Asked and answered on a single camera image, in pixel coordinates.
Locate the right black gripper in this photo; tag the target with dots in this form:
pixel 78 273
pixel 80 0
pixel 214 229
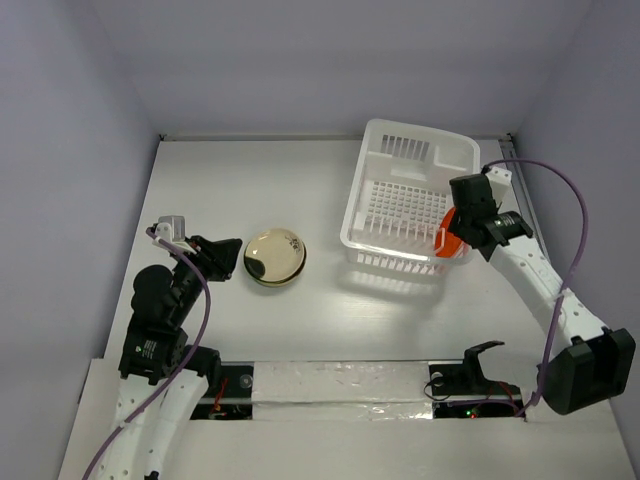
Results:
pixel 467 223

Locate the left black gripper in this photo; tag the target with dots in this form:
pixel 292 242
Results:
pixel 219 255

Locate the orange plate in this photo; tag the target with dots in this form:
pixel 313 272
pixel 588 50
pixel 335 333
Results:
pixel 446 244

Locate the beige plate with black spot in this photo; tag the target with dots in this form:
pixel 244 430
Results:
pixel 275 255

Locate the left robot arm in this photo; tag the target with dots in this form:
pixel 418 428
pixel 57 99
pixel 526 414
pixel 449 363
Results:
pixel 162 373

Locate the white plastic dish rack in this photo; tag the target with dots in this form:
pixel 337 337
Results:
pixel 400 194

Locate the silver foil tape strip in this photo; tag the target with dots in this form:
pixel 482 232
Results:
pixel 340 391

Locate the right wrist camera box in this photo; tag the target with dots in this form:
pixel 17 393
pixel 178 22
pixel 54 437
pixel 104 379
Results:
pixel 500 181

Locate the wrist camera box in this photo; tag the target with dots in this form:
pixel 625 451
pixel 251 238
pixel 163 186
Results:
pixel 500 181
pixel 172 227

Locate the aluminium rail at right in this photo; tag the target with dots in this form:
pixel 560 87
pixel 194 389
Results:
pixel 519 186

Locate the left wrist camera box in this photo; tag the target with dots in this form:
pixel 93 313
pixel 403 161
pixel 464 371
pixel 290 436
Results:
pixel 172 227

